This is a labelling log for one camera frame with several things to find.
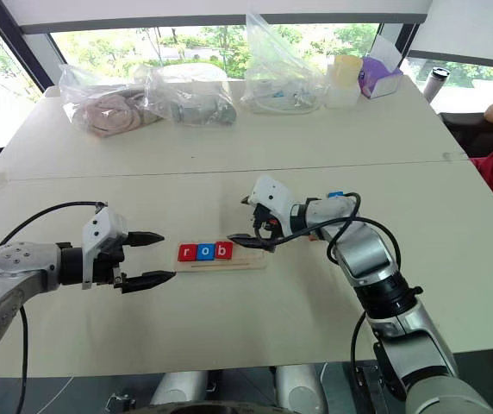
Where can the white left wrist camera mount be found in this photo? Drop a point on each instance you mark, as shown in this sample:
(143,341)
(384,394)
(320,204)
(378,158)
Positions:
(100,226)

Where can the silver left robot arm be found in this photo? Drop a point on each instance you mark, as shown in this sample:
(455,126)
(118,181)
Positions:
(9,267)

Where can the pale yellow cup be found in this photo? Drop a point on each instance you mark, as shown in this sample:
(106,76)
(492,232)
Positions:
(346,69)

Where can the purple and white box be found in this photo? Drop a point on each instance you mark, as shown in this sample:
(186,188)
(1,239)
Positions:
(380,79)

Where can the tall clear plastic bag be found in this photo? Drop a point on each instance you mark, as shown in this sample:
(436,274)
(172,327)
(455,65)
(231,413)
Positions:
(276,86)

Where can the red letter block r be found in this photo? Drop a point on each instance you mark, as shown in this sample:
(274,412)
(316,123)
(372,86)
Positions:
(187,253)

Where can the blue letter block o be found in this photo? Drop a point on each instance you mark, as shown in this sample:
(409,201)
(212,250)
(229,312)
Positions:
(205,252)

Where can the red letter block b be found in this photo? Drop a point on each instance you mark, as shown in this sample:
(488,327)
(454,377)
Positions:
(223,251)

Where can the black chair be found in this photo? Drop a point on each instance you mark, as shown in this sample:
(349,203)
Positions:
(466,131)

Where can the silver rounded robot leg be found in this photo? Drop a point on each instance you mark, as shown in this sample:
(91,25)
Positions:
(300,388)
(177,388)

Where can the plastic bag with pink items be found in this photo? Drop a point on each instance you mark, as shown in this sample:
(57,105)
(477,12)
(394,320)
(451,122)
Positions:
(108,112)

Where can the wooden letter tray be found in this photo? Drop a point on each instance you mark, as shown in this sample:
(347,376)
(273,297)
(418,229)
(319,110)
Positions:
(246,263)

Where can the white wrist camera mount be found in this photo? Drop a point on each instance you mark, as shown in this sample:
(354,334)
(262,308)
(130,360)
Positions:
(100,226)
(272,194)

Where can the white tumbler with black lid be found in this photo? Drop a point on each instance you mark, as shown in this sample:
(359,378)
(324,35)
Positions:
(435,84)

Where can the plastic bag with grey items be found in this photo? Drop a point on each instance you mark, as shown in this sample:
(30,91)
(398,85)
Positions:
(199,103)

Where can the translucent plastic container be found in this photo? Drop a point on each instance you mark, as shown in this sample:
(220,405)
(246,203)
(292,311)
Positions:
(341,95)

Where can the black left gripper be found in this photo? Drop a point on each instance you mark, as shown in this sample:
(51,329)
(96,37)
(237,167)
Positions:
(106,269)

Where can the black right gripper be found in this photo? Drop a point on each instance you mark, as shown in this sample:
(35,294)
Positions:
(266,222)

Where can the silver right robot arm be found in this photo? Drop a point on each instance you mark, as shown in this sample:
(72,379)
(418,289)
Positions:
(367,246)

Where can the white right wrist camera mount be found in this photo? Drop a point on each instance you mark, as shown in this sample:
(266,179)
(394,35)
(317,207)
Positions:
(272,194)

